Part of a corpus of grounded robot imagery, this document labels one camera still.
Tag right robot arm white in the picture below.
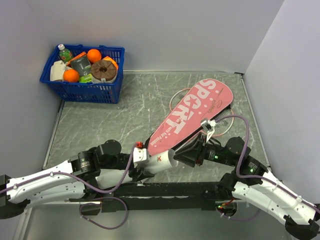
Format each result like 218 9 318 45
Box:
174 134 320 240

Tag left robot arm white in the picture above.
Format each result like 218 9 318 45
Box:
0 139 154 220

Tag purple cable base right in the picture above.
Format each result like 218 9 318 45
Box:
215 198 262 222

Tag badminton racket pink shaft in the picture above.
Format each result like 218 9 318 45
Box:
138 107 235 184

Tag orange fruit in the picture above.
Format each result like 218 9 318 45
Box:
63 69 80 83
86 49 102 63

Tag orange fruit front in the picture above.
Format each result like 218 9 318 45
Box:
63 69 80 83

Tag purple cable base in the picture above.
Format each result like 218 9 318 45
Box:
79 196 130 230
215 198 262 222

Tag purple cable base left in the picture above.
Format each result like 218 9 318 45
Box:
79 196 130 230

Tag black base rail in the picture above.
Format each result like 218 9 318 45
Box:
79 181 253 214

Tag cream paper bag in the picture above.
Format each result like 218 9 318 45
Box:
50 60 66 82

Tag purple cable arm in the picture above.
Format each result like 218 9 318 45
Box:
0 144 138 196
214 114 320 213

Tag pink racket bag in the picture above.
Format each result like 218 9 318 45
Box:
147 78 233 156

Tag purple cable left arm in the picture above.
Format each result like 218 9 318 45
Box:
0 144 138 196

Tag blue plastic basket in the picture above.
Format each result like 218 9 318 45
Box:
39 44 125 104

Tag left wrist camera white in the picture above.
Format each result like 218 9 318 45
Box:
132 141 150 168

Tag brown round cake pack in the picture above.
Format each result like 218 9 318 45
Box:
91 59 118 84

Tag badminton racket under bag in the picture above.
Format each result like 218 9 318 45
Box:
169 88 191 111

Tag white shuttlecock tube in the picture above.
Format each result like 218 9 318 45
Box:
96 149 178 189

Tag green drink bottle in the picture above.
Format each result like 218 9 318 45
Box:
58 44 74 63

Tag black product box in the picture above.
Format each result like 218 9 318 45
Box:
70 55 92 77

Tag orange fruit rear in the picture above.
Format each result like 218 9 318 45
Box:
86 49 102 63

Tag orange flat box rear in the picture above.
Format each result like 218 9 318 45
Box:
65 51 87 66

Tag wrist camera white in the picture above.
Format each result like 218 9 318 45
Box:
200 118 217 143
132 141 150 168

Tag green small box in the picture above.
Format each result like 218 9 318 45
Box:
78 73 92 83

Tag orange snack box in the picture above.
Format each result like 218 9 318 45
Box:
103 56 119 70

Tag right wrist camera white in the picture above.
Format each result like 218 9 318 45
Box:
200 118 217 143

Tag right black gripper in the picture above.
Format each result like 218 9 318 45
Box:
172 131 236 167

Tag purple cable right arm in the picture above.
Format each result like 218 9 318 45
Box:
214 114 320 213

